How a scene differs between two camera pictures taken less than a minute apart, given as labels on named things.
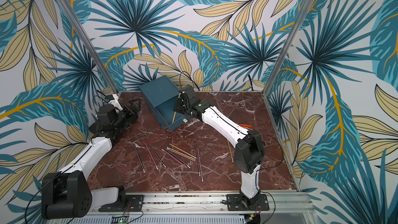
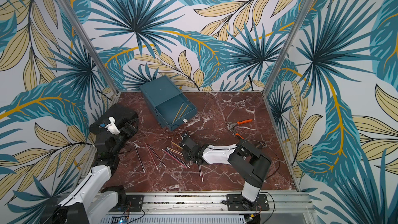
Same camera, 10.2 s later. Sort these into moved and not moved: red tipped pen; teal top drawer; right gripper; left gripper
Moved: right gripper; left gripper
Not moved: teal top drawer; red tipped pen
